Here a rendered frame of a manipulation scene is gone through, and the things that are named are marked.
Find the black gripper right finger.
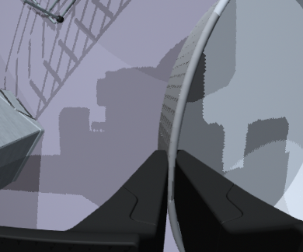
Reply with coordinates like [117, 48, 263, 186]
[174, 150, 303, 252]

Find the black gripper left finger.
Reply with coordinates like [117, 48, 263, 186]
[0, 150, 169, 252]

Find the white round plate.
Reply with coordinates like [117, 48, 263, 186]
[158, 0, 303, 252]

